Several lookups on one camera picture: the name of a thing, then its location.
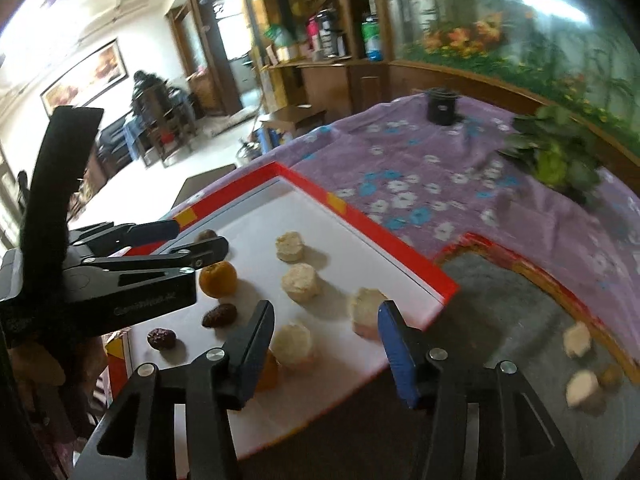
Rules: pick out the black sofa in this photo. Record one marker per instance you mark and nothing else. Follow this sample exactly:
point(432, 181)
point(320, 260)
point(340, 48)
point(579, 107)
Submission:
point(114, 145)

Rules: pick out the dark floor mat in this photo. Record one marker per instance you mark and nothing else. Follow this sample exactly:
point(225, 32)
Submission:
point(205, 185)

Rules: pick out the purple floral tablecloth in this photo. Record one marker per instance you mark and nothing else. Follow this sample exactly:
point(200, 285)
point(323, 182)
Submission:
point(425, 160)

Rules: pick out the green plastic bottle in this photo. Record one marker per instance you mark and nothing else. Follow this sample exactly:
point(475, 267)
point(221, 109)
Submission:
point(372, 37)

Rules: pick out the flower-decorated glass partition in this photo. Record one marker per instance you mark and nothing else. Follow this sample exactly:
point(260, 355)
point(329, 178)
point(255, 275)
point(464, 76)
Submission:
point(500, 20)

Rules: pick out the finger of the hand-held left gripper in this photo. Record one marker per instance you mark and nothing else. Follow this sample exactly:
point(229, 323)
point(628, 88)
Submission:
point(150, 232)
point(200, 252)

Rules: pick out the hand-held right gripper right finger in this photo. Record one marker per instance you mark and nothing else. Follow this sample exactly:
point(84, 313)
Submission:
point(397, 355)

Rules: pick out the metal pot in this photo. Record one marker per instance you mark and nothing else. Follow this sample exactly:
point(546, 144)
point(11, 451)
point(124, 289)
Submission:
point(247, 152)

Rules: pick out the pink bottle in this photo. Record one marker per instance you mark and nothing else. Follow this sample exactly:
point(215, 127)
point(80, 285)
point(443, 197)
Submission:
point(313, 35)

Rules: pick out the grey mat with red border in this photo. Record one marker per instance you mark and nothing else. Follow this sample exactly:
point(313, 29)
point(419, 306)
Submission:
point(500, 320)

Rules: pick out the brown kiwi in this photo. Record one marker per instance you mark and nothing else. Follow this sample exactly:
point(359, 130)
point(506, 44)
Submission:
point(611, 376)

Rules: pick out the wooden rack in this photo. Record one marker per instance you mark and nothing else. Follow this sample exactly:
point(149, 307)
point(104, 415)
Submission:
point(165, 130)

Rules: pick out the dark cloth pile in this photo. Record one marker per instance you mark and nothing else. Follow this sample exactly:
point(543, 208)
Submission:
point(150, 85)

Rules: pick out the black cup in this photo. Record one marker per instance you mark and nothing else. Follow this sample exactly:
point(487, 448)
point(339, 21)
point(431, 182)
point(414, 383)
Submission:
point(440, 107)

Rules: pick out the wooden sideboard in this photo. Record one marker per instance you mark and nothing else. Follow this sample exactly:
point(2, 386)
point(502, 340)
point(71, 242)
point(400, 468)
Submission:
point(325, 82)

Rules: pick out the orange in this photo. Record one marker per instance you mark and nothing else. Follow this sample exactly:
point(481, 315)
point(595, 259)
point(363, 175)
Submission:
point(217, 278)
point(267, 371)

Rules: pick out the green leafy vegetable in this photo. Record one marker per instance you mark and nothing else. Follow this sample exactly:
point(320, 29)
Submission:
point(555, 160)

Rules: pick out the framed wall picture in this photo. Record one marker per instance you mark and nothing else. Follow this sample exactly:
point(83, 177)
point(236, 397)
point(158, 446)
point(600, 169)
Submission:
point(85, 77)

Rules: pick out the person's left hand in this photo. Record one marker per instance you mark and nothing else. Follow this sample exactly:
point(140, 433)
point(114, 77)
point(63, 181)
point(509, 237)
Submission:
point(37, 362)

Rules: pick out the green plastic bag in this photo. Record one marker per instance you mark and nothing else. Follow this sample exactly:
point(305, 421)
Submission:
point(279, 35)

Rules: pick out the small wooden stool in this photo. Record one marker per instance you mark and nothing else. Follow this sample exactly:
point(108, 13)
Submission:
point(292, 117)

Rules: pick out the red-edged white tray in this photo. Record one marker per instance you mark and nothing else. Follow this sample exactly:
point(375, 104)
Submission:
point(310, 210)

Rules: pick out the black steel thermos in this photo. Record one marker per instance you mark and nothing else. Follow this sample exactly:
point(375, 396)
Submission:
point(330, 35)

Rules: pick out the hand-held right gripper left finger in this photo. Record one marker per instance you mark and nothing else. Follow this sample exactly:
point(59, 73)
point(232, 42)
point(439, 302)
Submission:
point(260, 355)

